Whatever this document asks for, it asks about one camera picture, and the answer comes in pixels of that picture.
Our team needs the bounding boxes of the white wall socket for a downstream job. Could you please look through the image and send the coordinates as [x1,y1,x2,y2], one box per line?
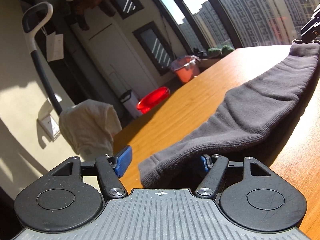
[37,114,60,141]

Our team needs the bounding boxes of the green moss plant right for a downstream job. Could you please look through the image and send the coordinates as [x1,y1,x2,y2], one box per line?
[221,45,234,57]

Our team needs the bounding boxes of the red plastic basin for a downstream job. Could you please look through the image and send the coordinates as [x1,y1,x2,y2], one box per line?
[136,87,170,114]

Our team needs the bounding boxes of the white paper tag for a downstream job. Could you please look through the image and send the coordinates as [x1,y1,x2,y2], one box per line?
[46,32,64,62]

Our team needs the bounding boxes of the orange plastic bucket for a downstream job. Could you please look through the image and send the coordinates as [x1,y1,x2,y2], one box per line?
[170,55,201,84]

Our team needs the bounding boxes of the black and white mop handle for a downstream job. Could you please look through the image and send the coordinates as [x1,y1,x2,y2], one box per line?
[22,2,62,115]

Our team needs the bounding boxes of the green moss plant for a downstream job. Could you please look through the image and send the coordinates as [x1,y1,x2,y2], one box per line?
[221,45,234,57]
[207,48,222,59]

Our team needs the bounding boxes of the cream cloth on mop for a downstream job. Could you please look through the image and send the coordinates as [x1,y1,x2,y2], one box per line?
[59,99,122,156]

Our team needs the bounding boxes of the green moss plant left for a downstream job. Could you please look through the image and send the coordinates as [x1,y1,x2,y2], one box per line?
[207,48,222,59]

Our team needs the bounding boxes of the white trash bin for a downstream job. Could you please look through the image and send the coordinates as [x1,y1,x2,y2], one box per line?
[119,89,143,119]

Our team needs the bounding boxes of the dark grey knit pants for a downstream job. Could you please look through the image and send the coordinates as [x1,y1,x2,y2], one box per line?
[138,40,319,189]

